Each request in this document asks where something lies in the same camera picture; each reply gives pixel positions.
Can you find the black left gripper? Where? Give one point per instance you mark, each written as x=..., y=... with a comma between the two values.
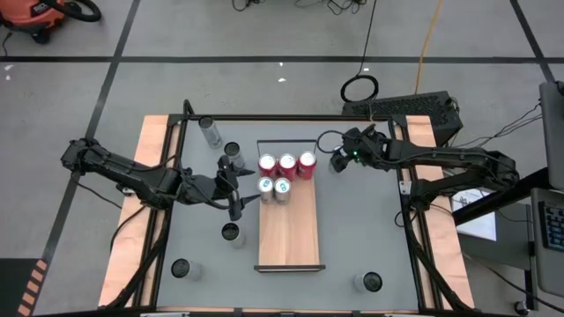
x=202, y=189

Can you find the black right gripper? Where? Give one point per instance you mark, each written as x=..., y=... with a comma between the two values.
x=368, y=145

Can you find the red orange Fanta can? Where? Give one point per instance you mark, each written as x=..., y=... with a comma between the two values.
x=307, y=165
x=287, y=169
x=267, y=165

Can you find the white Celsius can black lid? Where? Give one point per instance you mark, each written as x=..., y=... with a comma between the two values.
x=369, y=282
x=233, y=235
x=187, y=269
x=211, y=134
x=234, y=154

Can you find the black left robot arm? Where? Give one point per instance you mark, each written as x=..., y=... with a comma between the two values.
x=128, y=174

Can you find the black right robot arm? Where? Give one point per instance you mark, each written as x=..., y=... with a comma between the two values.
x=440, y=154

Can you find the wooden tray board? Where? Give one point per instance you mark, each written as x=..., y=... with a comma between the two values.
x=288, y=238

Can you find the black computer case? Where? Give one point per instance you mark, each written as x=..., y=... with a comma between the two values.
x=405, y=108

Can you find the white paper sheet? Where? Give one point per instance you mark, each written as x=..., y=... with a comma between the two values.
x=480, y=224

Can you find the black stand beam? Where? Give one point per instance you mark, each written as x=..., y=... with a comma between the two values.
x=502, y=198

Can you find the grey monitor panel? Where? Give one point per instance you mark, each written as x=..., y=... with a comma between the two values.
x=553, y=132

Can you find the black keyboard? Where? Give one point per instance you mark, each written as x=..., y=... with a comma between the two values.
x=553, y=224

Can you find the black caster wheel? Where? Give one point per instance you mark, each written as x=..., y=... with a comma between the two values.
x=521, y=307

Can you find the orange shop vacuum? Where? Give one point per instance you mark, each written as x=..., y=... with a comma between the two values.
x=31, y=13

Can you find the black aluminium table frame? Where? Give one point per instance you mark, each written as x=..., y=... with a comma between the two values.
x=286, y=117

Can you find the white metal bracket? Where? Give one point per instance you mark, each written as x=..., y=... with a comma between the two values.
x=405, y=188
x=128, y=190

